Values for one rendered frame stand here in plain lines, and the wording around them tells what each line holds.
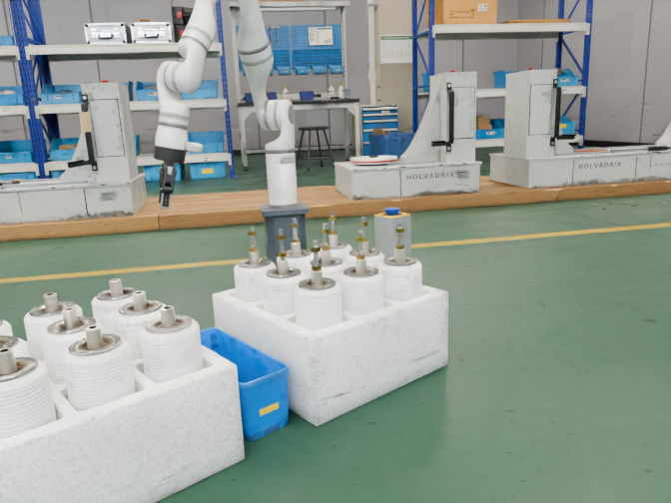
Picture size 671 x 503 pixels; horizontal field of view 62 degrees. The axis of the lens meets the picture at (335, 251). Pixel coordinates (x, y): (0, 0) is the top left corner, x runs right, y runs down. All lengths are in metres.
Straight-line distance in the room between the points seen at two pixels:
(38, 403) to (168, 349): 0.19
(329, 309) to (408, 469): 0.32
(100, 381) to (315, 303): 0.41
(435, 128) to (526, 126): 0.57
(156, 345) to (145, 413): 0.10
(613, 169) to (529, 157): 0.57
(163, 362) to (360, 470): 0.37
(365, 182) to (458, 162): 0.62
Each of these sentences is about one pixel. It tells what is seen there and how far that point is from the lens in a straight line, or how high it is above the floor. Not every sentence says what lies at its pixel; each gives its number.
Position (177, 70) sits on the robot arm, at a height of 0.69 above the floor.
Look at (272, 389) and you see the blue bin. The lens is 1.06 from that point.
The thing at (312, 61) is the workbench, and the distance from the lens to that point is 7.29.
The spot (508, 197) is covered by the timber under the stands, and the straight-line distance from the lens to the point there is 3.59.
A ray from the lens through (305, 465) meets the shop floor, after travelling 1.01.
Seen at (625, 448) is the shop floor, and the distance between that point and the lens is 1.13.
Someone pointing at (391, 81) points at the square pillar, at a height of 0.98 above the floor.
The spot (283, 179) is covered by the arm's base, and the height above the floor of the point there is 0.39.
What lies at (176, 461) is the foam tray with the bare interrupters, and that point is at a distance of 0.97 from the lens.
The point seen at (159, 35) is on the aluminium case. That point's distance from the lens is 5.98.
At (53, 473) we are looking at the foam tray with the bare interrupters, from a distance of 0.90.
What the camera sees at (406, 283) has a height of 0.21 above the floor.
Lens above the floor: 0.58
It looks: 14 degrees down
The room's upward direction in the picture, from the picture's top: 2 degrees counter-clockwise
